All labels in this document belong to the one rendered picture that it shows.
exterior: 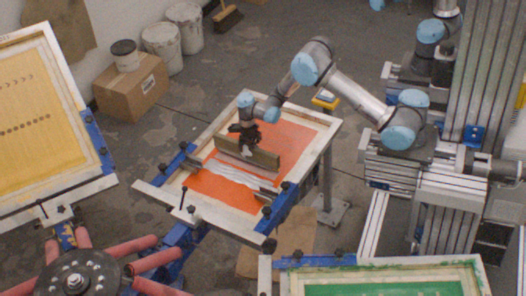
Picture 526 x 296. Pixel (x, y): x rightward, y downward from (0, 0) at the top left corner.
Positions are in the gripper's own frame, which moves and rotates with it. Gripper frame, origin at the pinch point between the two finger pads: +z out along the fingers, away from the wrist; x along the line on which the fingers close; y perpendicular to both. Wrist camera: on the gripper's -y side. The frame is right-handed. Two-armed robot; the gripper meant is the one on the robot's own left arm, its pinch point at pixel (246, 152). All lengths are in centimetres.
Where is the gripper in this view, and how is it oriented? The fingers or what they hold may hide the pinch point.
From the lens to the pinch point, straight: 271.4
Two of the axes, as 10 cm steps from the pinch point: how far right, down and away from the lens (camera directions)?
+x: 5.1, -6.2, 5.9
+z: 0.4, 7.0, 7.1
